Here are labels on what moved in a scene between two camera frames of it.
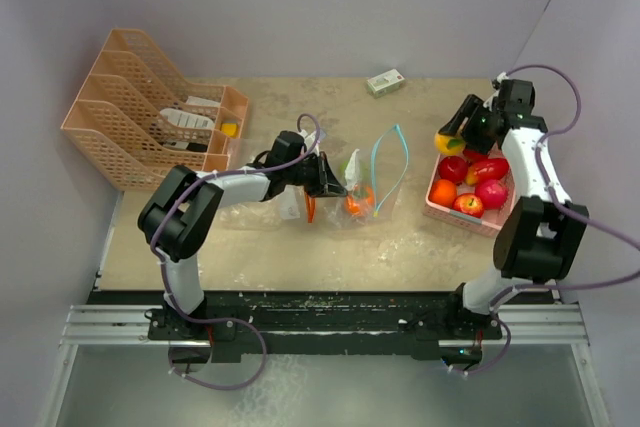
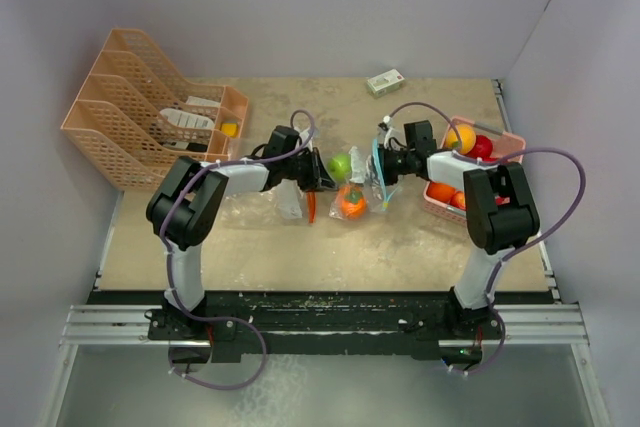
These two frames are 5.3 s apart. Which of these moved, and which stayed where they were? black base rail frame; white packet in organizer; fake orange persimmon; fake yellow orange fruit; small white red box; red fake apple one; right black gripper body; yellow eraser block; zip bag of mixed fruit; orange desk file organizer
Moved: fake orange persimmon; zip bag of mixed fruit; fake yellow orange fruit; right black gripper body
Stayed: black base rail frame; red fake apple one; yellow eraser block; orange desk file organizer; white packet in organizer; small white red box
